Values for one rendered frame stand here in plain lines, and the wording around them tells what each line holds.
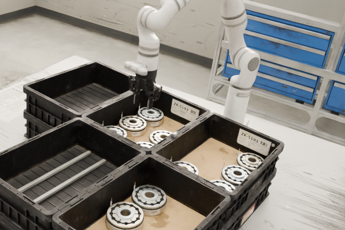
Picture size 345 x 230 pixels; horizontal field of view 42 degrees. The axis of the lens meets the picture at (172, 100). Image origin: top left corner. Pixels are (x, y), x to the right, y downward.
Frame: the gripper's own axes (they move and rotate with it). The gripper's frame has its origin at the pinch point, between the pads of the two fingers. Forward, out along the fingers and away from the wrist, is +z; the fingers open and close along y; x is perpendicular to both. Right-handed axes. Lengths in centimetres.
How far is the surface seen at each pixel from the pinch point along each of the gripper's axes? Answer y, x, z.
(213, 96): 62, -180, 83
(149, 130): -1.5, -4.2, 12.9
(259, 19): 40, -186, 13
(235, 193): -48, 17, 3
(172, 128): -6.2, -12.5, 13.0
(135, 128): -0.3, 2.9, 9.6
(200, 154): -23.9, -5.7, 13.1
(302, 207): -60, -23, 27
